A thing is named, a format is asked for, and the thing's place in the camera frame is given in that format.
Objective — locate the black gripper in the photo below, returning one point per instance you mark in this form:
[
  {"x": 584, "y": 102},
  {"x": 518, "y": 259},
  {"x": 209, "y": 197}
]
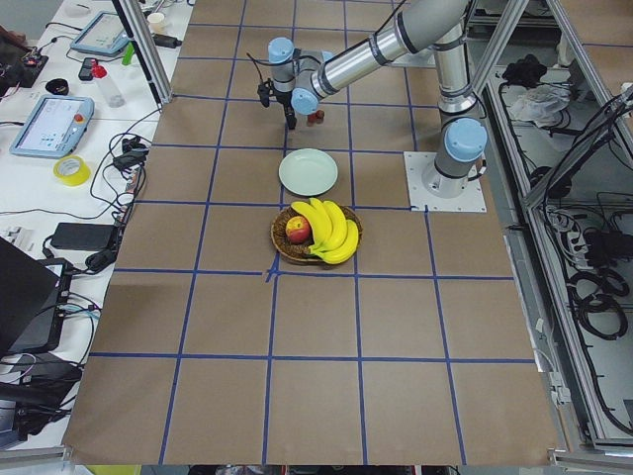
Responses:
[{"x": 287, "y": 104}]

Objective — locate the yellow tape roll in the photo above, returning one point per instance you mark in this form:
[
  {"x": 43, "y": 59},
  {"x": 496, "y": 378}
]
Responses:
[{"x": 71, "y": 170}]

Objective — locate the teach pendant tablet far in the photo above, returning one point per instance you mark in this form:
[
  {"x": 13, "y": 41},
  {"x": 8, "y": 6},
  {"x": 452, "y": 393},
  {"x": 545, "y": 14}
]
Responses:
[{"x": 104, "y": 35}]

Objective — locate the aluminium frame post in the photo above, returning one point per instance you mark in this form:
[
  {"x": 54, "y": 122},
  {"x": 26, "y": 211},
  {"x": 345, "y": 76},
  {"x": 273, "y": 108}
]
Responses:
[{"x": 139, "y": 34}]

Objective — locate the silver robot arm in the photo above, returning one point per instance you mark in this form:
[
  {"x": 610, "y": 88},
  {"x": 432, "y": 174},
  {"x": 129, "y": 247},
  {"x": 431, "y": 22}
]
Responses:
[{"x": 302, "y": 78}]

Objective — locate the black remote device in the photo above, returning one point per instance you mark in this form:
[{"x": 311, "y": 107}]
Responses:
[{"x": 85, "y": 73}]

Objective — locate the black power adapter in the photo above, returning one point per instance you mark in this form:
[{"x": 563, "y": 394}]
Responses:
[{"x": 164, "y": 41}]

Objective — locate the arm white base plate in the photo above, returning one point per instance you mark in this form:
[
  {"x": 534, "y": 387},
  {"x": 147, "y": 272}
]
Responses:
[{"x": 430, "y": 191}]

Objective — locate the plastic bottle red cap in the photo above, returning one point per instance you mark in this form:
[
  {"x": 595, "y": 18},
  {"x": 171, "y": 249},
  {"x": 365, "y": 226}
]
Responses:
[{"x": 106, "y": 84}]

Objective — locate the black laptop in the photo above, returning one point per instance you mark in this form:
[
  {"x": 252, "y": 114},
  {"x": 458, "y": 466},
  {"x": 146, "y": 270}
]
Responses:
[{"x": 32, "y": 294}]

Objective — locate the light green plate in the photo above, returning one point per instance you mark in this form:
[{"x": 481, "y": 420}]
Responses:
[{"x": 308, "y": 172}]

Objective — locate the black small bowl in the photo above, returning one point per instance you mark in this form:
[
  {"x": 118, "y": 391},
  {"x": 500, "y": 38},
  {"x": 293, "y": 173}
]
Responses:
[{"x": 57, "y": 86}]

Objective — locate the teach pendant tablet near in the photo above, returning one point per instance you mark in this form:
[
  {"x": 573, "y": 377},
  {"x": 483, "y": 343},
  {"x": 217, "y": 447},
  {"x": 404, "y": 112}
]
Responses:
[{"x": 54, "y": 128}]

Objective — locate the red yellow apple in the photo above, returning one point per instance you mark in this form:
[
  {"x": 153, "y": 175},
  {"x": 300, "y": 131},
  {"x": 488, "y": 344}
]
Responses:
[{"x": 298, "y": 230}]

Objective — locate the brown wicker basket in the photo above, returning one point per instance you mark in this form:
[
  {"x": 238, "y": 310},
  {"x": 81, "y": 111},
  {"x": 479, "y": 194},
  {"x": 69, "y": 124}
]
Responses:
[{"x": 295, "y": 252}]

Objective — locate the teach pendant tablet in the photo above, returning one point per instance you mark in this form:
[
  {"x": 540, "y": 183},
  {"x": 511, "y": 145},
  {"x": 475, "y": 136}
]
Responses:
[
  {"x": 54, "y": 128},
  {"x": 104, "y": 35}
]

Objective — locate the yellow banana bunch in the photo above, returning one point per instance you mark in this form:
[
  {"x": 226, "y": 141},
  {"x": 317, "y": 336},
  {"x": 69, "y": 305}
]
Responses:
[{"x": 335, "y": 236}]

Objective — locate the white paper cup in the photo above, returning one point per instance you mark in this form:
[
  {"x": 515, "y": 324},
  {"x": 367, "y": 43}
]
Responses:
[{"x": 157, "y": 22}]

